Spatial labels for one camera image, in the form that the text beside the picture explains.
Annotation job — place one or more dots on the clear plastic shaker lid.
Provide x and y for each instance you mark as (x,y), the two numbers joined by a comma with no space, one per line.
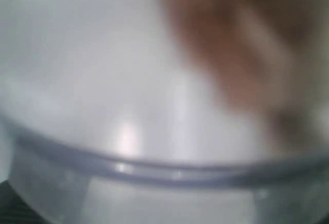
(62,185)

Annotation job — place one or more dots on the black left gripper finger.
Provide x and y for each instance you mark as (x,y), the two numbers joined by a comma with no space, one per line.
(14,210)

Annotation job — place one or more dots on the wooden cubes and gold coins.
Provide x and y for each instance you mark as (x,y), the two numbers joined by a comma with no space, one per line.
(270,57)

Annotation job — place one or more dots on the clear plastic shaker body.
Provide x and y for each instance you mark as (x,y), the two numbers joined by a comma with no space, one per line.
(109,78)

